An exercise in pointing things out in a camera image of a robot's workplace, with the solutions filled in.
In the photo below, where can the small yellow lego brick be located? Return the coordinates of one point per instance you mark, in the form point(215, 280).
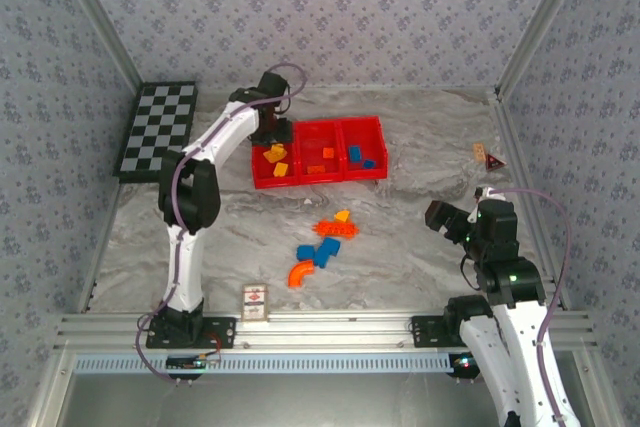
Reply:
point(280, 148)

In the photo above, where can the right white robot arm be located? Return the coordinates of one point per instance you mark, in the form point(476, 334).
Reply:
point(525, 347)

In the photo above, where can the aluminium side rail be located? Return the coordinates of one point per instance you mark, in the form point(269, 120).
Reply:
point(520, 167)
point(100, 252)

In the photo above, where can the orange curved lego piece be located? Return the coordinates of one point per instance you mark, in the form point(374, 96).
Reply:
point(295, 276)

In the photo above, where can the aluminium back rail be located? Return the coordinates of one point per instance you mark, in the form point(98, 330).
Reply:
point(400, 89)

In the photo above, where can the left circuit board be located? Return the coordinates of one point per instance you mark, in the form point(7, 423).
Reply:
point(192, 363)

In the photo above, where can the orange long lego plate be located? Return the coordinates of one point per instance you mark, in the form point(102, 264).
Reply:
point(335, 229)

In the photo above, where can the small blue lego brick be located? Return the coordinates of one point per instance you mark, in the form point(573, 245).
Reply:
point(369, 164)

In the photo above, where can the blue L-shaped lego brick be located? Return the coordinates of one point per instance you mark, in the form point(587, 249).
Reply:
point(327, 248)

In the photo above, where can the black mount plate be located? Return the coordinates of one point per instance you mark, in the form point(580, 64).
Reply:
point(425, 331)
point(222, 332)

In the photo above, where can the aluminium front rail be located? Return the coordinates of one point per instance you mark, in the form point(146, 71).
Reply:
point(325, 329)

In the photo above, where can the yellow sloped lego piece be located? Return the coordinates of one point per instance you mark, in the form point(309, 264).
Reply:
point(342, 217)

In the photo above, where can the circuit board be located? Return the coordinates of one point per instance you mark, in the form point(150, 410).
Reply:
point(465, 363)
point(192, 363)

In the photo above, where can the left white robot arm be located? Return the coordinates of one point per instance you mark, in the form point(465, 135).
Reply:
point(182, 257)

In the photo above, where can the black grey checkerboard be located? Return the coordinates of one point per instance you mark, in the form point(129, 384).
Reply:
point(150, 122)

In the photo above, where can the right black mount plate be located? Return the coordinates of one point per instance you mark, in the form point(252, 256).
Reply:
point(425, 331)

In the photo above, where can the left black mount plate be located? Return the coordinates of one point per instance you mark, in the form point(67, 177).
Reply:
point(222, 332)

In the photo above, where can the small wooden block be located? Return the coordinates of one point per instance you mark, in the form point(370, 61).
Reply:
point(479, 152)

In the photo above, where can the red three-compartment tray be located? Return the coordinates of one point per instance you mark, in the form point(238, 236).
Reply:
point(312, 144)

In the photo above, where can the aluminium corner post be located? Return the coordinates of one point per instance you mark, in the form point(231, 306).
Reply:
point(545, 12)
point(95, 12)

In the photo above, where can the right circuit board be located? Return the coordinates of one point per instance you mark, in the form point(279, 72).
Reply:
point(465, 363)

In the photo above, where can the small orange lego brick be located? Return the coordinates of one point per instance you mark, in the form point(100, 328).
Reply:
point(328, 152)

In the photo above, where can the red black triangle sign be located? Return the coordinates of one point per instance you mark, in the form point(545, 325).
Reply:
point(493, 163)

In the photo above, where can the playing card box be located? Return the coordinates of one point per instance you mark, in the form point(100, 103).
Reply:
point(254, 302)

